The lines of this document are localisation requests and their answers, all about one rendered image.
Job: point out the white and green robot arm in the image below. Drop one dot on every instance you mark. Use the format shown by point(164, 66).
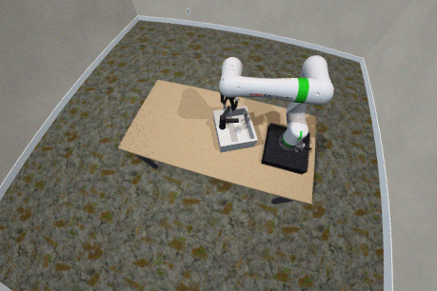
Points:
point(313, 87)

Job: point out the black mixer tap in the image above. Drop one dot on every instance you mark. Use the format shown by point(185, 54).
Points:
point(223, 121)

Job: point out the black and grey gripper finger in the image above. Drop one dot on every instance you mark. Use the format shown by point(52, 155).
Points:
point(223, 101)
point(233, 105)

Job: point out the grey square basin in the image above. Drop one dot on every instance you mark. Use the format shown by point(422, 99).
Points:
point(235, 135)

